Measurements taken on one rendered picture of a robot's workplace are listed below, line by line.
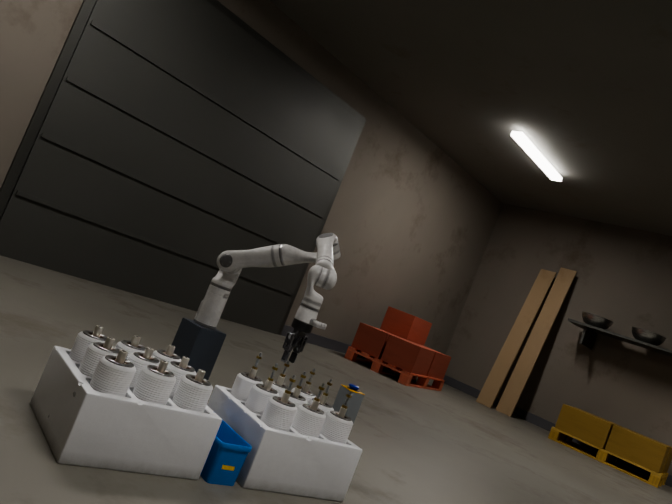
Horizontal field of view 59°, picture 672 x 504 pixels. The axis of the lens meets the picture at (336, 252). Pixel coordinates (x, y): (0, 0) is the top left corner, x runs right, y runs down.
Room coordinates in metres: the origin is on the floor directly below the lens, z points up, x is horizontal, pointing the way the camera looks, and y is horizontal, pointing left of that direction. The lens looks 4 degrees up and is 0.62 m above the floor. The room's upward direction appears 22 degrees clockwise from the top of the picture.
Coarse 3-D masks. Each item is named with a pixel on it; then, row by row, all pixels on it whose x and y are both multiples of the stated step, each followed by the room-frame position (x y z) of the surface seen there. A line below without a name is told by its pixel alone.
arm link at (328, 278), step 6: (318, 264) 2.20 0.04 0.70; (324, 264) 2.20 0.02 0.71; (330, 264) 2.20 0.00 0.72; (324, 270) 2.13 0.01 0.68; (330, 270) 2.15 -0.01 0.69; (324, 276) 2.12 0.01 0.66; (330, 276) 2.12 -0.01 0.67; (336, 276) 2.14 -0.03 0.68; (318, 282) 2.12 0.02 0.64; (324, 282) 2.12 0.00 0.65; (330, 282) 2.12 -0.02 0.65; (324, 288) 2.14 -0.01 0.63; (330, 288) 2.14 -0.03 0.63
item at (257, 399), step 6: (252, 390) 1.96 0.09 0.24; (258, 390) 1.94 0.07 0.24; (252, 396) 1.95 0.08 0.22; (258, 396) 1.94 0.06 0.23; (264, 396) 1.94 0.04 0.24; (270, 396) 1.94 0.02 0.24; (246, 402) 1.97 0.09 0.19; (252, 402) 1.95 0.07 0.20; (258, 402) 1.94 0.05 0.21; (264, 402) 1.94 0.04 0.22; (252, 408) 1.94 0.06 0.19; (258, 408) 1.94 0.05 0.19; (264, 408) 1.94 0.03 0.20
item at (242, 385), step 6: (240, 378) 2.05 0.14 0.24; (246, 378) 2.04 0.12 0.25; (234, 384) 2.06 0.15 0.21; (240, 384) 2.04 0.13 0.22; (246, 384) 2.04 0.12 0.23; (252, 384) 2.04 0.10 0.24; (234, 390) 2.05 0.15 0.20; (240, 390) 2.04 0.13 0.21; (246, 390) 2.03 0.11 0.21; (234, 396) 2.04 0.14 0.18; (240, 396) 2.04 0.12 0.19; (246, 396) 2.04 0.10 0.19
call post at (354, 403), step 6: (342, 390) 2.27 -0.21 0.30; (348, 390) 2.24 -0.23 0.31; (336, 396) 2.28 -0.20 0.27; (342, 396) 2.26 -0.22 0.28; (354, 396) 2.24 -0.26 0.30; (360, 396) 2.26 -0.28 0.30; (336, 402) 2.27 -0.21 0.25; (342, 402) 2.25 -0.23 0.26; (348, 402) 2.23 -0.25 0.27; (354, 402) 2.25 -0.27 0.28; (360, 402) 2.26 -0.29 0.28; (336, 408) 2.26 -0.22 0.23; (348, 408) 2.24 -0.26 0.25; (354, 408) 2.25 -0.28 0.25; (348, 414) 2.24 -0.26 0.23; (354, 414) 2.26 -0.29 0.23; (354, 420) 2.27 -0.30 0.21
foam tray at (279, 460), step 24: (216, 408) 2.04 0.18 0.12; (240, 408) 1.93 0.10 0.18; (240, 432) 1.88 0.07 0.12; (264, 432) 1.78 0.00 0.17; (288, 432) 1.85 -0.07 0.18; (264, 456) 1.80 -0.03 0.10; (288, 456) 1.84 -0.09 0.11; (312, 456) 1.89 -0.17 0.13; (336, 456) 1.94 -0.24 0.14; (240, 480) 1.80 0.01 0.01; (264, 480) 1.82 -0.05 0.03; (288, 480) 1.86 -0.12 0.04; (312, 480) 1.91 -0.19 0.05; (336, 480) 1.97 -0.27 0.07
